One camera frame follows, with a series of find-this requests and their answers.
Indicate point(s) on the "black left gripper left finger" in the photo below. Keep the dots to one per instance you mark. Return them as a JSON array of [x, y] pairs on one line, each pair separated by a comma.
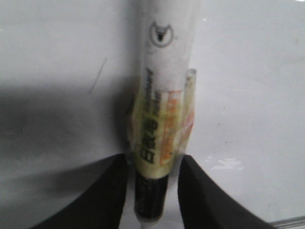
[[100, 206]]

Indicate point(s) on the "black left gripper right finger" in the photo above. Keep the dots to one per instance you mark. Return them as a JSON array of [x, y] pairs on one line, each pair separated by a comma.
[[204, 205]]

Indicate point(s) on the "taped white whiteboard marker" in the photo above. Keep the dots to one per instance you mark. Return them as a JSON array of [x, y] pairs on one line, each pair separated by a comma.
[[163, 110]]

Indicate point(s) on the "white whiteboard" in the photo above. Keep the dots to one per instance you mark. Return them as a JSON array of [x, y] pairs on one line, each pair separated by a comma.
[[67, 74]]

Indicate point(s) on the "grey whiteboard bottom frame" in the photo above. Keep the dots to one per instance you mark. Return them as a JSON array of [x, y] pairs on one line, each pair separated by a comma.
[[291, 223]]

